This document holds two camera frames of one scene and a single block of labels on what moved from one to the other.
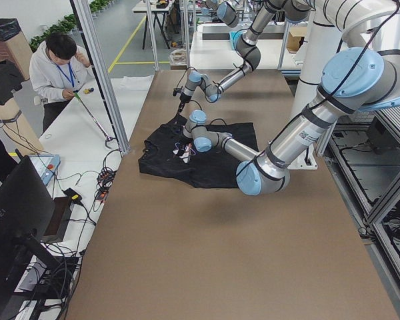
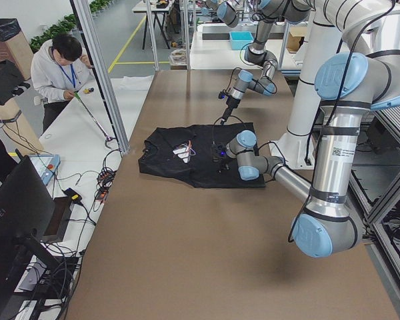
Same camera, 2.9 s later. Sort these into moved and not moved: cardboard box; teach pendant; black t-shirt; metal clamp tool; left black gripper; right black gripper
Moved: left black gripper; right black gripper
Not moved: black t-shirt; metal clamp tool; teach pendant; cardboard box
